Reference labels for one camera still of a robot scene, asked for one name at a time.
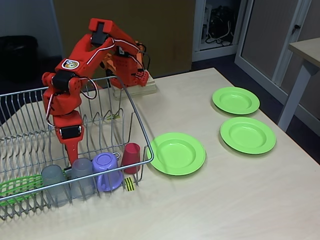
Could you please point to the orange gripper black servo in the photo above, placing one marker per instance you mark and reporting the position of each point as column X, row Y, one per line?
column 70, row 132

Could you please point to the grey translucent plastic cup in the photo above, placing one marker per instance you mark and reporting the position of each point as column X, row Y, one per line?
column 81, row 170
column 53, row 175

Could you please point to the purple plastic mug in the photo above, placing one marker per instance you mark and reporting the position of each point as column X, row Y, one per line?
column 105, row 162

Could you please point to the red plastic cup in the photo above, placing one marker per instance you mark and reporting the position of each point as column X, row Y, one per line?
column 131, row 156

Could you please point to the green plastic plate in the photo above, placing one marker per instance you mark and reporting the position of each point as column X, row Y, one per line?
column 237, row 100
column 250, row 135
column 177, row 155

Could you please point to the orange LeRobot robot arm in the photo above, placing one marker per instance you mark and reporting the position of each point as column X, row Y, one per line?
column 82, row 57

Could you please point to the yellow black striped tape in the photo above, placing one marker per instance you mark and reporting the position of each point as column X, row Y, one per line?
column 130, row 184
column 115, row 116

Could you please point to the orange table clamp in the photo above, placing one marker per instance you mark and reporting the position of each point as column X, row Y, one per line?
column 107, row 65

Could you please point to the wooden base block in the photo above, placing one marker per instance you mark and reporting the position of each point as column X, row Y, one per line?
column 150, row 86

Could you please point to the brown board panel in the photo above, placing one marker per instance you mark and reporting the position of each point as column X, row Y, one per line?
column 72, row 30

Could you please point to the white open cabinet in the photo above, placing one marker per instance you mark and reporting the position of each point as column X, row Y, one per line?
column 231, row 50

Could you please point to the black electronics in cabinet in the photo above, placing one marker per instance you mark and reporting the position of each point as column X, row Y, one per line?
column 220, row 15

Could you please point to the white framed sliding door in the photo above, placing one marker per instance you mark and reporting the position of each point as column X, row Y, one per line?
column 243, row 37

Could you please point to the small black door lock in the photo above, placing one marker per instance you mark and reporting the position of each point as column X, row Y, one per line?
column 296, row 27

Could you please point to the beige side table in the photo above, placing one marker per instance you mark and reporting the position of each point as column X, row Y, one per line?
column 307, row 48

